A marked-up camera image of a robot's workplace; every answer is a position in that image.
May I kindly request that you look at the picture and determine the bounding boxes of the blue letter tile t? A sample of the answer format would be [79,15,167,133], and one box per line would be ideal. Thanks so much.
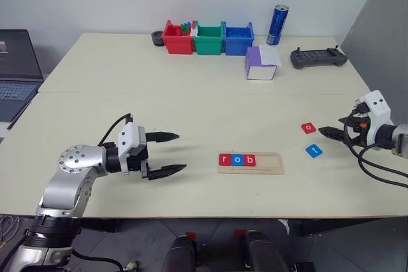
[305,143,324,159]

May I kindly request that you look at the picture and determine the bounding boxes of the dark grey laptop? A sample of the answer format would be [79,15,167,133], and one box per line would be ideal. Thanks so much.
[0,29,45,123]

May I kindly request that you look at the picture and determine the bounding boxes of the red plastic bin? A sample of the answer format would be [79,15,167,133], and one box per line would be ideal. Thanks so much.
[162,19,194,55]

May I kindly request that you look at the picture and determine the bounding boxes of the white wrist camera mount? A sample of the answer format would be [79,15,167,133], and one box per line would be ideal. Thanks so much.
[117,122,147,176]
[355,90,393,151]

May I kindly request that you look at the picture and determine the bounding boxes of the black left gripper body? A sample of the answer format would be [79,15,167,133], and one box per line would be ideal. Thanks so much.
[127,144,151,181]

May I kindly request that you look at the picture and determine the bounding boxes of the small coloured toy bricks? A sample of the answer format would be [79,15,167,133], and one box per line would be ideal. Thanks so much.
[180,22,197,37]

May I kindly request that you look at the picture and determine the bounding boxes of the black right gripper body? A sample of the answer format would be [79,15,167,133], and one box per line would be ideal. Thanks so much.
[341,102,372,145]

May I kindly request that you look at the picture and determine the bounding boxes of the blue drink can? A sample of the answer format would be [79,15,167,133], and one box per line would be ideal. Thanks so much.
[266,4,289,47]

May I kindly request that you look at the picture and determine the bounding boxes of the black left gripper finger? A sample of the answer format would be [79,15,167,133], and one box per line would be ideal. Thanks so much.
[147,164,187,181]
[145,131,180,144]

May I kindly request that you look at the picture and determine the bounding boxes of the wooden letter tray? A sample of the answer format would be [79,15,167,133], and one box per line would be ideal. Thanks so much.
[218,152,284,176]

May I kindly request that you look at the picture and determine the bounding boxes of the grey handheld controller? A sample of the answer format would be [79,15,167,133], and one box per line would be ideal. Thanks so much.
[289,45,348,69]

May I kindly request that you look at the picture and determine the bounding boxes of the blue plastic bin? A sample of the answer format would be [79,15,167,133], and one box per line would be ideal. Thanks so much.
[222,22,255,55]

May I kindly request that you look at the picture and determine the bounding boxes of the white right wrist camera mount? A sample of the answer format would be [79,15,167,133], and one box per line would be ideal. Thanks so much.
[355,90,393,151]

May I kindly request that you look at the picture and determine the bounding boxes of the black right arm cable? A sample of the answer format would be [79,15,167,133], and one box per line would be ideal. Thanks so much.
[344,122,408,189]

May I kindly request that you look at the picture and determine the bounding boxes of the black table frame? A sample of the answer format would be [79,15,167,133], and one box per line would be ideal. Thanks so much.
[76,217,383,237]

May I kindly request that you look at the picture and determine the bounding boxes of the purple and white box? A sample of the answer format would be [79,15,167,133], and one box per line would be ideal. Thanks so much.
[245,45,277,81]

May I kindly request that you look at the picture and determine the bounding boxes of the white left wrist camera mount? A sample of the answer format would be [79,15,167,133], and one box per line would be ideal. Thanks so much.
[117,122,147,176]

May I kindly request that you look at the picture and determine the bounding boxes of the dark rounded shape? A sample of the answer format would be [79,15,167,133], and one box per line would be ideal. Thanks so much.
[161,235,198,272]
[244,230,289,272]

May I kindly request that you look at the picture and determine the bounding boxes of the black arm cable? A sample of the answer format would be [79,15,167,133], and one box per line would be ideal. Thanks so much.
[97,113,133,147]
[344,122,408,189]

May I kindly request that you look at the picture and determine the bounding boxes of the green plastic bin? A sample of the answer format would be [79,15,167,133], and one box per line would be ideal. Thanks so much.
[193,20,224,55]

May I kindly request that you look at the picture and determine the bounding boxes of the white floor cables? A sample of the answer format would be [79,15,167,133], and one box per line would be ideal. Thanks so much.
[0,216,20,249]

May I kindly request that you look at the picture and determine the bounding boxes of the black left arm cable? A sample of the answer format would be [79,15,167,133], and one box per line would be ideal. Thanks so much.
[97,113,133,147]

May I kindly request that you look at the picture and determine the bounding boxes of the black round dish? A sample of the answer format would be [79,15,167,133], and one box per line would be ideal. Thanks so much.
[151,30,166,48]

